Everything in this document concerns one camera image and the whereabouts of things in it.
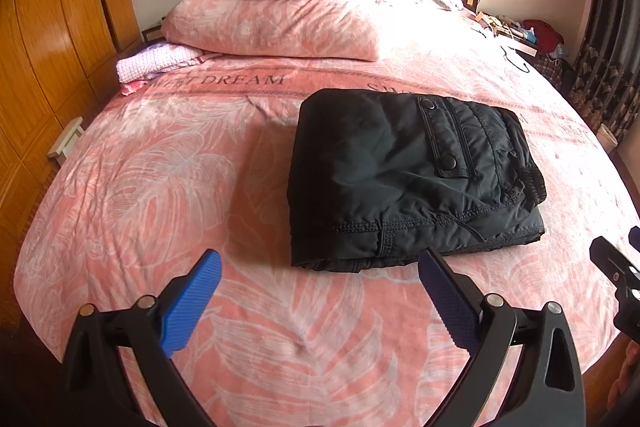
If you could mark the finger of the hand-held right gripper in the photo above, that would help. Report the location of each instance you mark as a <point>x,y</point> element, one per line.
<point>612,262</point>
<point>636,238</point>

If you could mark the white cup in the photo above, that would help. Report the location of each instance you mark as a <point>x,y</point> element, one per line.
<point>607,137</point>

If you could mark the pink leaf-print bed blanket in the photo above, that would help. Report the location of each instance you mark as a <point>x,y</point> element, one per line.
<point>200,187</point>

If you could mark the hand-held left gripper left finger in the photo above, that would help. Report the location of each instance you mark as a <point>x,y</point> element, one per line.
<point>192,302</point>

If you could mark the red cloth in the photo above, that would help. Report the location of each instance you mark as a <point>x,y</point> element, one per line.
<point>545,34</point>

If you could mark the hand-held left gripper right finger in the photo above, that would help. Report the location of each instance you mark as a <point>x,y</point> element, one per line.
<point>447,302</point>

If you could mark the pink patterned cloth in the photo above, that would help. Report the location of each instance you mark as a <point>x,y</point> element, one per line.
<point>132,88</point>

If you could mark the white stool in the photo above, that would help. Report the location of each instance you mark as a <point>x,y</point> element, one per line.
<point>65,142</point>

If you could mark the black jacket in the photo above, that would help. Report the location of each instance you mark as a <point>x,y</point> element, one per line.
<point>375,167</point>

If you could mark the plaid cloth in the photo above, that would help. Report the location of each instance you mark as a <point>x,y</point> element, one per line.
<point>552,68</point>

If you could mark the folded pink quilt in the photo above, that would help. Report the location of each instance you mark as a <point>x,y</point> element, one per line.
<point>270,24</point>

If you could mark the wooden bedside table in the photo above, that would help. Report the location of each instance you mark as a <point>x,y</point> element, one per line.
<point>525,48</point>

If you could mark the wooden wardrobe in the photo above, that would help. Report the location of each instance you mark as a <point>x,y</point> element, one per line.
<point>50,32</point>

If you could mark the dark bedside table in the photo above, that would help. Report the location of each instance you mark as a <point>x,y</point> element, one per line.
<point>150,34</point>

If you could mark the dark patterned curtain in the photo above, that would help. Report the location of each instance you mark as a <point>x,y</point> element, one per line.
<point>610,32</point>

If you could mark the white knitted cloth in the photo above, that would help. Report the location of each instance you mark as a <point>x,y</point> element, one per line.
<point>155,62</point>

